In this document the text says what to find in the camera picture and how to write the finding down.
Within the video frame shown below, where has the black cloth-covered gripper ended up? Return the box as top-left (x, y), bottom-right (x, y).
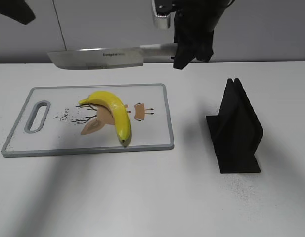
top-left (173, 0), bottom-right (232, 69)

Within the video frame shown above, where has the yellow plastic banana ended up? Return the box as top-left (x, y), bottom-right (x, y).
top-left (79, 91), bottom-right (131, 144)

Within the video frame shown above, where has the black knife stand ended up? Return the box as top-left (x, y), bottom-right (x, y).
top-left (206, 78), bottom-right (263, 174)

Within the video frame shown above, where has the grey-rimmed white cutting board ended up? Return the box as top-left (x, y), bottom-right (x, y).
top-left (1, 84), bottom-right (174, 157)

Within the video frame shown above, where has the white-handled steel cleaver knife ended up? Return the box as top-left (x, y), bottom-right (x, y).
top-left (48, 43), bottom-right (177, 70)

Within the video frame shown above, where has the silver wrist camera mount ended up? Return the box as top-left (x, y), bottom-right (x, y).
top-left (151, 0), bottom-right (173, 30)

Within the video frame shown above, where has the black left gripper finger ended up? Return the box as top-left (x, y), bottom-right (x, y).
top-left (0, 0), bottom-right (36, 25)

